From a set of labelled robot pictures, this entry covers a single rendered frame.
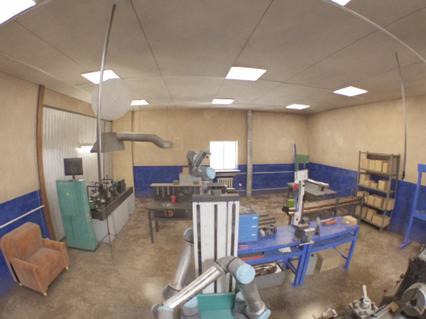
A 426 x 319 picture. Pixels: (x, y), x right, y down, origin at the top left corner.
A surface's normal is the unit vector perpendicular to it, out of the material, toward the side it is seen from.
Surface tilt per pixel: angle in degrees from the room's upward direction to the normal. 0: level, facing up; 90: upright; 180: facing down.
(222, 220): 90
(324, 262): 90
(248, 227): 90
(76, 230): 90
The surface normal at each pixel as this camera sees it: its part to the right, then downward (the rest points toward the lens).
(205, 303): 0.06, 0.09
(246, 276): 0.48, -0.04
